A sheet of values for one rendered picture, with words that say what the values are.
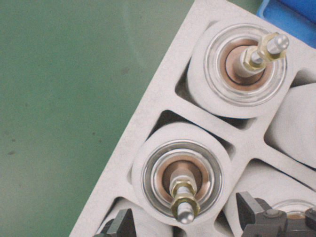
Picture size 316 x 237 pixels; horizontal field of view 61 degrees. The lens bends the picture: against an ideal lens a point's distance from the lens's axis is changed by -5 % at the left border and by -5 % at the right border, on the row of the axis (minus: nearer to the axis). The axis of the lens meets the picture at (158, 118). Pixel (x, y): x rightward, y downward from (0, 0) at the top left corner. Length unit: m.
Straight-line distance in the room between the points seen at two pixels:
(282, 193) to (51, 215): 0.44
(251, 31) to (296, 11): 0.31
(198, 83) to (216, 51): 0.03
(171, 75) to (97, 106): 0.23
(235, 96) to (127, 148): 0.14
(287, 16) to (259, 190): 0.35
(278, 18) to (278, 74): 0.30
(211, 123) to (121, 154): 0.11
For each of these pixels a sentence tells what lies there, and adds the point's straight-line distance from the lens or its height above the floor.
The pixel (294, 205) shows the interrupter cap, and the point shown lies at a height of 0.25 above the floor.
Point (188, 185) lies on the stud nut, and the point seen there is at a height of 0.29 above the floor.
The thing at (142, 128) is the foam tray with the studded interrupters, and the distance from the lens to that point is 0.33.
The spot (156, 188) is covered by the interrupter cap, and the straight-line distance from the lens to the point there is 0.26.
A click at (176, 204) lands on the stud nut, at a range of 0.18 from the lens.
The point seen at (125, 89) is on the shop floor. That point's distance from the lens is 0.51.
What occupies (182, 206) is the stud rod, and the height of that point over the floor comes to 0.34.
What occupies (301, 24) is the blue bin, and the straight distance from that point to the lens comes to 0.57.
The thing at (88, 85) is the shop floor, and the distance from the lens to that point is 0.53.
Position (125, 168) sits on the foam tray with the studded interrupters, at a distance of 0.34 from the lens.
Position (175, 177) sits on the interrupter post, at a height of 0.28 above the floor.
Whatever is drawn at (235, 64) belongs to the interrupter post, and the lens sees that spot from 0.25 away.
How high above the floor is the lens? 0.50
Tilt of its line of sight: 86 degrees down
